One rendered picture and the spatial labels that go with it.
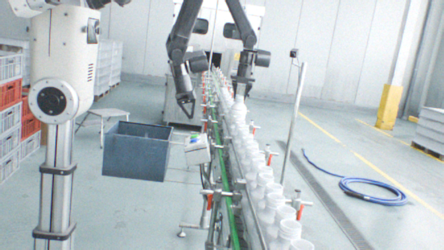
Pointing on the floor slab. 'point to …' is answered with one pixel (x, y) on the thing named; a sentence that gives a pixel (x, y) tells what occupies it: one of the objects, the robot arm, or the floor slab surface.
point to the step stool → (101, 119)
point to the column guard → (388, 106)
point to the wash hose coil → (365, 194)
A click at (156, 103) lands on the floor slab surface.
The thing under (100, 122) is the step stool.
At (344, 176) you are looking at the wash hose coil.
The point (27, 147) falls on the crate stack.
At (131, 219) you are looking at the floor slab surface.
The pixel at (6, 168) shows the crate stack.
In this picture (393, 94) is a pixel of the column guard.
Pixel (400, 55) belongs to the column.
